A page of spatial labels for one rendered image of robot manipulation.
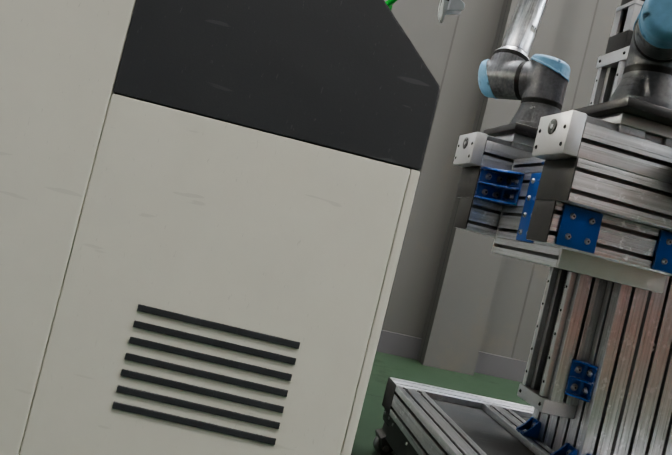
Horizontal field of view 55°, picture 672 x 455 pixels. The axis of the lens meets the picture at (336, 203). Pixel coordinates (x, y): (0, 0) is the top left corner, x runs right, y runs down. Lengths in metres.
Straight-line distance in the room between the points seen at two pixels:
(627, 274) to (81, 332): 1.16
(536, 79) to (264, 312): 1.11
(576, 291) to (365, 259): 0.67
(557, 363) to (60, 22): 1.33
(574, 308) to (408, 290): 2.07
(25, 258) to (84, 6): 0.47
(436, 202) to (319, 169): 2.52
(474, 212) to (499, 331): 2.14
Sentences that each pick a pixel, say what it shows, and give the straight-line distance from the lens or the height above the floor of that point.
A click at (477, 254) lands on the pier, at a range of 3.65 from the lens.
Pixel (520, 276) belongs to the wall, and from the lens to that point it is 3.90.
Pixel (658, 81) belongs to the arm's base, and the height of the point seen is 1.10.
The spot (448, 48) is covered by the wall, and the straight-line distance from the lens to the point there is 3.78.
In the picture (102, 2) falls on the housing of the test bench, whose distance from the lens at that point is 1.29.
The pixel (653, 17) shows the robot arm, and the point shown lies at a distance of 1.40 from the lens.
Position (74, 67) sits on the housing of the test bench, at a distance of 1.27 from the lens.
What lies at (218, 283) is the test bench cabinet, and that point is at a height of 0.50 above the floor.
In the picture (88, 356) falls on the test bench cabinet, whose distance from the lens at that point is 1.27.
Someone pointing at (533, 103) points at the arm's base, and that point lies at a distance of 1.94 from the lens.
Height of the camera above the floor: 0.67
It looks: 1 degrees up
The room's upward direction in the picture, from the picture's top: 14 degrees clockwise
